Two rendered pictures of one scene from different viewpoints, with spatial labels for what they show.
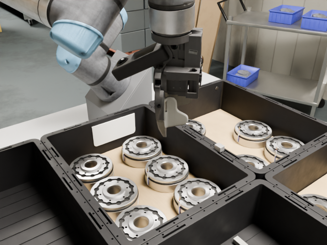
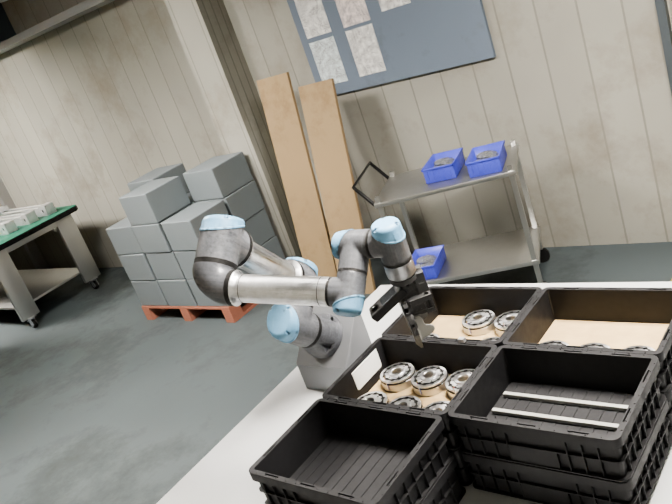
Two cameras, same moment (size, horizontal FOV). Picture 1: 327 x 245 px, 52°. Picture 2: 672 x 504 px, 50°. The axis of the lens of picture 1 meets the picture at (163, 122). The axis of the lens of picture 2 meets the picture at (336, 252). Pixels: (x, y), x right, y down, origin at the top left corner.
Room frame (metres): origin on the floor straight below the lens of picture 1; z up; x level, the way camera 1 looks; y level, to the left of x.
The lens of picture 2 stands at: (-1.05, 0.38, 1.90)
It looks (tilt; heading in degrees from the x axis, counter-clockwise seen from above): 20 degrees down; 351
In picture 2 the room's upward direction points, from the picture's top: 20 degrees counter-clockwise
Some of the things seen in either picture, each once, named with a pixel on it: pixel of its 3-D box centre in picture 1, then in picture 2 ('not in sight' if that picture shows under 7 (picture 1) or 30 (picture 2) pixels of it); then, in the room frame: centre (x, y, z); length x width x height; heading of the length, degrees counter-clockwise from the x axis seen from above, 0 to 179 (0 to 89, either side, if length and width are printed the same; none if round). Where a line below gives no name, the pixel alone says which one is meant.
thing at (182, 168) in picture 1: (166, 168); (429, 376); (0.63, -0.01, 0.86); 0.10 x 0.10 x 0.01
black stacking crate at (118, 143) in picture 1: (139, 177); (414, 390); (0.58, 0.05, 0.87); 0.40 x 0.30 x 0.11; 36
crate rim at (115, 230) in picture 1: (139, 159); (409, 374); (0.58, 0.05, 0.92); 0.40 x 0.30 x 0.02; 36
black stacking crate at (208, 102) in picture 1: (234, 135); (465, 329); (0.76, -0.19, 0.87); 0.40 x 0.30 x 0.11; 36
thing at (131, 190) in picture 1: (114, 192); (402, 407); (0.54, 0.11, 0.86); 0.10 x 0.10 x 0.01
